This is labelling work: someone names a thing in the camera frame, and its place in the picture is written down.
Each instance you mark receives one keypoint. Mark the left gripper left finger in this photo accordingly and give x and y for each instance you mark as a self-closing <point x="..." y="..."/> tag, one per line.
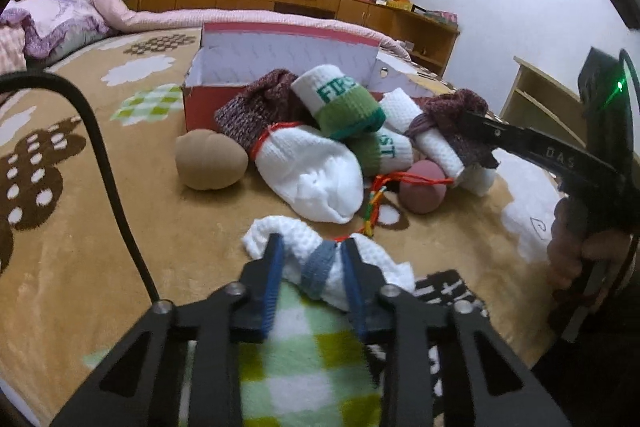
<point x="261" y="279"/>

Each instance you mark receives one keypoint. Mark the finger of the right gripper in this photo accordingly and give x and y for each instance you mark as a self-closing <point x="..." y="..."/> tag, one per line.
<point x="520" y="141"/>

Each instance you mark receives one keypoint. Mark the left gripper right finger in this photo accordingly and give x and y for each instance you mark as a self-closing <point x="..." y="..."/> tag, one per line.
<point x="368" y="295"/>

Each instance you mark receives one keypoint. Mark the white towel with grey band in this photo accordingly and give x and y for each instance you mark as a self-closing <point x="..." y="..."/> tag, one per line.
<point x="315" y="264"/>

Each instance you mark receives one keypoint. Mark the white towel roll maroon band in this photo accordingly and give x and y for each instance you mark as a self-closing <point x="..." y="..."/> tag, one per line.
<point x="402" y="115"/>

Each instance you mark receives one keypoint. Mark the pink plush ball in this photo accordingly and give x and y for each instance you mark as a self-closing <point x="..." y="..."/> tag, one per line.
<point x="422" y="199"/>

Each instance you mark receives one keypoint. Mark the white sock red trim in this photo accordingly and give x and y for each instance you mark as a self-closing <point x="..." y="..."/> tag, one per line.
<point x="318" y="177"/>

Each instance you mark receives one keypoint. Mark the tan plush ball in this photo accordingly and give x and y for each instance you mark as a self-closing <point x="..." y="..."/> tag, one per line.
<point x="208" y="161"/>

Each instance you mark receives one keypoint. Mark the white green sock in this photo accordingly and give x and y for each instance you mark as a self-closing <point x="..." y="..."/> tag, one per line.
<point x="382" y="152"/>
<point x="341" y="106"/>

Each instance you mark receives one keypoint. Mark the maroon knit item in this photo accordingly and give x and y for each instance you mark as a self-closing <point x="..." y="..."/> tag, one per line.
<point x="268" y="101"/>

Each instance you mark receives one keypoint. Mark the person right hand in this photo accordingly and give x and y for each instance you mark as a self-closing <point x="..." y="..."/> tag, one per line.
<point x="567" y="251"/>

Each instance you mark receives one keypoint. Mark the wooden shelf unit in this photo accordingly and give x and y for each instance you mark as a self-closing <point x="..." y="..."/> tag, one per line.
<point x="538" y="101"/>

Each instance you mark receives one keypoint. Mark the wooden cabinet run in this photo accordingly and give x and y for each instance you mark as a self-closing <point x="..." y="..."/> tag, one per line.
<point x="433" y="41"/>

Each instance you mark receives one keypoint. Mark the clutter on right cabinet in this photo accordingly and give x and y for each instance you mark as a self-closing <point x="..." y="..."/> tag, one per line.
<point x="441" y="16"/>

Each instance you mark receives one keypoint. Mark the red cardboard shoe box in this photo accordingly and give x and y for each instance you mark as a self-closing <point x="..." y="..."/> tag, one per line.
<point x="234" y="55"/>

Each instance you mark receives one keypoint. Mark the pink rolled quilt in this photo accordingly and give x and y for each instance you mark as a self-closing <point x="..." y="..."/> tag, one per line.
<point x="118" y="16"/>

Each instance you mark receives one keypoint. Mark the purple pillow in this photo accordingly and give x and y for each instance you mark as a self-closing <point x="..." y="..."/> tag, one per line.
<point x="54" y="28"/>

